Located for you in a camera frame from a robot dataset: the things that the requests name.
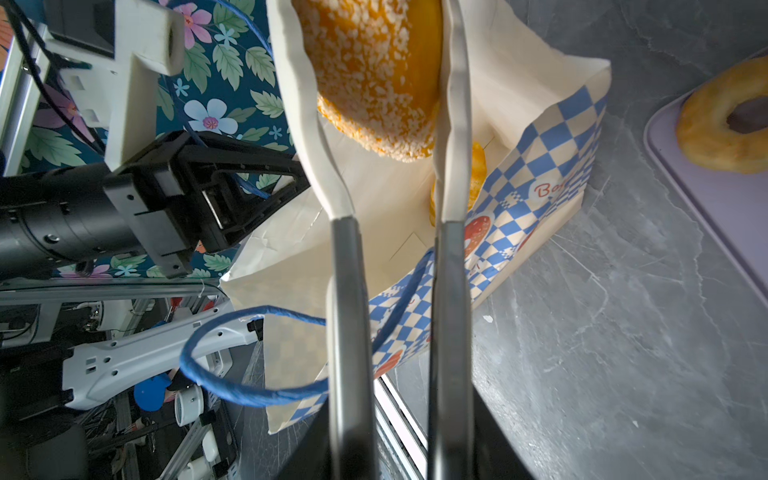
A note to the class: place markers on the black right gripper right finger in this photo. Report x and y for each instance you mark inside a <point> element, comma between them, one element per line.
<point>494,457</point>

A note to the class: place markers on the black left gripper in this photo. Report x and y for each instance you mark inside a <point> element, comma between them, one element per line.
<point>159,193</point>

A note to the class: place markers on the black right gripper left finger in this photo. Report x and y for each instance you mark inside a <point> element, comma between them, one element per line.
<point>312,458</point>

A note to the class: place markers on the steel tongs with beige tips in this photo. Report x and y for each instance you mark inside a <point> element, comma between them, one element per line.
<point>451,414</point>

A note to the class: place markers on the sesame coated bread roll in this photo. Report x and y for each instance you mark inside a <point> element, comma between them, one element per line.
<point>377,67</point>

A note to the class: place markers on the blue checkered paper bag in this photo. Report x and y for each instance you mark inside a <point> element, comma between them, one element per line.
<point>536,113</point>

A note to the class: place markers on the ring shaped bagel bread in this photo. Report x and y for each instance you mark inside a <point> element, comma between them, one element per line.
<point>703,133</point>

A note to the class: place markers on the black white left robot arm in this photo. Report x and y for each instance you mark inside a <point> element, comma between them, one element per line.
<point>79,224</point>

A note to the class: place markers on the lilac plastic tray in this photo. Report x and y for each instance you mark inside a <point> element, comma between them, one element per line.
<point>731,206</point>

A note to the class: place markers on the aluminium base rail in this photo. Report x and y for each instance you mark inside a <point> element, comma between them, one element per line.
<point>404,440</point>

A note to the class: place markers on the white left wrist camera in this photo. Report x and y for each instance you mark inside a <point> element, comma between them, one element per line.
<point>128,45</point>

